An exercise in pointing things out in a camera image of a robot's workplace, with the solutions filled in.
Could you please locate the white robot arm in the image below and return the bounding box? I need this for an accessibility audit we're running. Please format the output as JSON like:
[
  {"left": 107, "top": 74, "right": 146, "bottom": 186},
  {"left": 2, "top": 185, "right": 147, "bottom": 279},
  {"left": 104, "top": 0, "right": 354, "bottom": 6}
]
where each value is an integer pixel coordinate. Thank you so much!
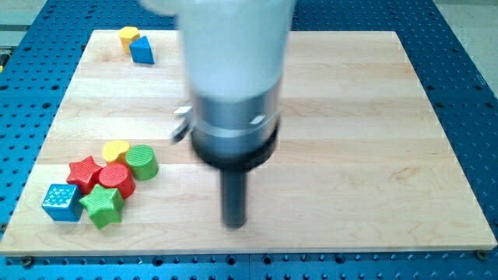
[{"left": 141, "top": 0, "right": 296, "bottom": 229}]

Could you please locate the wooden board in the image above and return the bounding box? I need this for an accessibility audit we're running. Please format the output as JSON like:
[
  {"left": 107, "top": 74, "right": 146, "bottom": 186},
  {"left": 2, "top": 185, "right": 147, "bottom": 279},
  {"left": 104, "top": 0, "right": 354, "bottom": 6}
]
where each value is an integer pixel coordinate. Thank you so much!
[{"left": 1, "top": 30, "right": 496, "bottom": 256}]

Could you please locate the yellow heart block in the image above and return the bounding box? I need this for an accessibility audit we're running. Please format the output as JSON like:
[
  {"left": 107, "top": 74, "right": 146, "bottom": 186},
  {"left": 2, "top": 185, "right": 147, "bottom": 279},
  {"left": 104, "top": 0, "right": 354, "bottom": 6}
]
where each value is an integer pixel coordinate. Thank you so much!
[{"left": 102, "top": 140, "right": 132, "bottom": 165}]

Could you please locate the green cylinder block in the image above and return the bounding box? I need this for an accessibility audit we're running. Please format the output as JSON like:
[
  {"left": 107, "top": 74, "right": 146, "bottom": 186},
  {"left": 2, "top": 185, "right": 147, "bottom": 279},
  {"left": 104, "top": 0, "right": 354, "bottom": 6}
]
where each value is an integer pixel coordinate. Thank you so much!
[{"left": 125, "top": 145, "right": 159, "bottom": 180}]

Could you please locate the red cylinder block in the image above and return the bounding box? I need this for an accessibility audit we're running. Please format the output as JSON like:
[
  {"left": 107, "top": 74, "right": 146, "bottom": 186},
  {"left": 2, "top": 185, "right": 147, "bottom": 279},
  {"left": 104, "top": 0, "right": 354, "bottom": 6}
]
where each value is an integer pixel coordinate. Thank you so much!
[{"left": 98, "top": 163, "right": 135, "bottom": 199}]

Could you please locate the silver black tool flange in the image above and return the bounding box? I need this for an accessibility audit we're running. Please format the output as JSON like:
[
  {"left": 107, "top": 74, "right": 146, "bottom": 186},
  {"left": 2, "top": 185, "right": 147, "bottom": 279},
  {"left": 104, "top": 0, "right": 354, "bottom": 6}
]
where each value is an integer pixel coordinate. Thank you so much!
[{"left": 171, "top": 82, "right": 281, "bottom": 171}]

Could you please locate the red star block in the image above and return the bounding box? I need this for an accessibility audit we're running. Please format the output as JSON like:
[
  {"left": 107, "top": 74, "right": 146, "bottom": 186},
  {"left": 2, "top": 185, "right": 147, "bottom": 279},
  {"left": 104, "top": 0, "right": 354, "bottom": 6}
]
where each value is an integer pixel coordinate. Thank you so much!
[{"left": 66, "top": 156, "right": 103, "bottom": 194}]

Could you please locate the blue triangle block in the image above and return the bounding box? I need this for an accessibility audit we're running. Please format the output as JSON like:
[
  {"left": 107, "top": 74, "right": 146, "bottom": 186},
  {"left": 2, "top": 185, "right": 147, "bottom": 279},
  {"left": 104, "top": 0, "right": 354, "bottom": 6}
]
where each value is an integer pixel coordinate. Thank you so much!
[{"left": 129, "top": 37, "right": 155, "bottom": 65}]

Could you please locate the blue cube block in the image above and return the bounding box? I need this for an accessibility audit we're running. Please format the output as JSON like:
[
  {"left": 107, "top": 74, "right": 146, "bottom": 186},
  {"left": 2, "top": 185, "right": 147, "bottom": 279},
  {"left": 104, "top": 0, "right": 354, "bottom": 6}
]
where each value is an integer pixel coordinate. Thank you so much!
[{"left": 41, "top": 184, "right": 82, "bottom": 222}]

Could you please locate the green star block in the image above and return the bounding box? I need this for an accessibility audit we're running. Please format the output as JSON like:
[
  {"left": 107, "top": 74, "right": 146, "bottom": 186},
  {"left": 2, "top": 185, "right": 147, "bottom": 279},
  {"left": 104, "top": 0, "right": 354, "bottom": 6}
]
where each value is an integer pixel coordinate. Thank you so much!
[{"left": 79, "top": 184, "right": 125, "bottom": 229}]

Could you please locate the yellow hexagon block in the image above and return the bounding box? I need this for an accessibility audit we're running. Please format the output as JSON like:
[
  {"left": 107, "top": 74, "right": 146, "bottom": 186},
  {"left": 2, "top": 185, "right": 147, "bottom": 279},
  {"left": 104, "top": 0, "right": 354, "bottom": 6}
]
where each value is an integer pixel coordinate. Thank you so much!
[{"left": 117, "top": 26, "right": 140, "bottom": 54}]

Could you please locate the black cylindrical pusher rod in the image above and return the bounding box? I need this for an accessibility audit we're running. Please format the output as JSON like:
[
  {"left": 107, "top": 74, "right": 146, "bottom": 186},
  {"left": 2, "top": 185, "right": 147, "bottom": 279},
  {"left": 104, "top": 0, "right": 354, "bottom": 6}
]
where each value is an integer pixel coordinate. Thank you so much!
[{"left": 221, "top": 170, "right": 247, "bottom": 229}]

